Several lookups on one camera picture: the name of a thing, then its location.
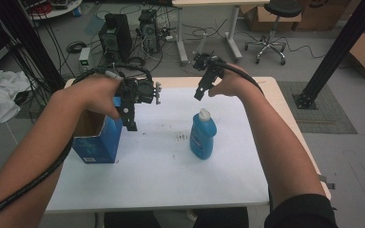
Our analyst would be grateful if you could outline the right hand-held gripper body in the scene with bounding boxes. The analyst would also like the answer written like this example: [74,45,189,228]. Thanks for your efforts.
[192,52,226,80]

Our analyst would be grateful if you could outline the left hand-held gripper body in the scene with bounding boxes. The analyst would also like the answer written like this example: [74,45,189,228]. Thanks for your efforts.
[113,77,163,107]

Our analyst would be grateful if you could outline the blue cardboard box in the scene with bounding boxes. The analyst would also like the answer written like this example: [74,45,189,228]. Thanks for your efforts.
[71,96,124,164]

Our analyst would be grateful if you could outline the blue bottle with white cap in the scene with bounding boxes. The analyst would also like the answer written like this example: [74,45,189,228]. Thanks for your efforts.
[189,107,218,161]

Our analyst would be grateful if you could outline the person's right hand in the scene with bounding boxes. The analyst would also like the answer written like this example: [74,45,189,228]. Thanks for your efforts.
[207,63,262,99]

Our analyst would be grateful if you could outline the person's left hand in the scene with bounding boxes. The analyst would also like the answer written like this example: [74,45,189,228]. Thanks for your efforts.
[52,75,125,121]

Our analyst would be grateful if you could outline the large black computer tower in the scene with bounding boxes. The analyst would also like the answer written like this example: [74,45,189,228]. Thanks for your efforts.
[98,12,133,63]

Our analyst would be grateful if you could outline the small black computer tower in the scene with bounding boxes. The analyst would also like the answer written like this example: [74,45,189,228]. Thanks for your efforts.
[138,9,162,54]

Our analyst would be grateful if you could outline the white desk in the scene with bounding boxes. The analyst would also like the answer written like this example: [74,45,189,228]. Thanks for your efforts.
[171,0,271,66]

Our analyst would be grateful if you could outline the white power supply unit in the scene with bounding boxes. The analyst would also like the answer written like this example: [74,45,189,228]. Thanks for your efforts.
[78,47,92,74]

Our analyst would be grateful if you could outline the white table sheet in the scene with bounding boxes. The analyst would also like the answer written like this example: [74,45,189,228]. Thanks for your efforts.
[46,86,270,213]

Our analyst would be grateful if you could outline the light wooden table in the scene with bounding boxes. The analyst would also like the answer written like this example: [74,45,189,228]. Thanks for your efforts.
[46,75,332,228]

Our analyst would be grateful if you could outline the black swivel stool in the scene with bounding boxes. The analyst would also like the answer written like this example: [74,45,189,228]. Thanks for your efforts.
[244,0,303,66]

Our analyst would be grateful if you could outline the person's black trousers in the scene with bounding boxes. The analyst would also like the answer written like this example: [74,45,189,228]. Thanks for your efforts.
[104,207,250,228]

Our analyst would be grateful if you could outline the round white table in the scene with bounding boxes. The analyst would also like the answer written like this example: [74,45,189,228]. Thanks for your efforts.
[22,0,84,21]

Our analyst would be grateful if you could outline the grey floor mat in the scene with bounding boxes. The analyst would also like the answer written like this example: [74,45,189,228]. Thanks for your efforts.
[277,80,358,135]

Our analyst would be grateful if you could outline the white cloth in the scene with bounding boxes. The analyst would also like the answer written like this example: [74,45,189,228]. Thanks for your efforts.
[0,69,32,127]

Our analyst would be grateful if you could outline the person's black sleeve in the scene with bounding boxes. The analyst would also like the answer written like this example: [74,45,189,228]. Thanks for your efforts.
[264,193,338,228]

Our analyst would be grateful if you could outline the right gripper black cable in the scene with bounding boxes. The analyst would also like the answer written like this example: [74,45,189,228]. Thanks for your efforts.
[213,61,275,213]

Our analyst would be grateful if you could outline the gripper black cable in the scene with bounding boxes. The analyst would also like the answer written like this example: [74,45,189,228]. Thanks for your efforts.
[213,61,275,213]
[0,63,155,226]

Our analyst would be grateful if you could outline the coiled black cable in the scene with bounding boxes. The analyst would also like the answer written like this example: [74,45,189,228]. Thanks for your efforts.
[66,41,88,54]

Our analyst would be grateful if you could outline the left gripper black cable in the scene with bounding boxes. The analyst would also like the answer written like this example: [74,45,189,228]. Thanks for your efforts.
[0,63,155,226]

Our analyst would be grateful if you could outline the black cable bundle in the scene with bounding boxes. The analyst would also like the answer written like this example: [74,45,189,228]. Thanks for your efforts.
[0,0,66,93]

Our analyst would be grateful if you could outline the black metal post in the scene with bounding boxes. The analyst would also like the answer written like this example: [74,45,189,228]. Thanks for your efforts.
[293,0,365,110]

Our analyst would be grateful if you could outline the grey metal bracket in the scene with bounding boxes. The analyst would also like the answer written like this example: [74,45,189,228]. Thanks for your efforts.
[317,174,336,190]

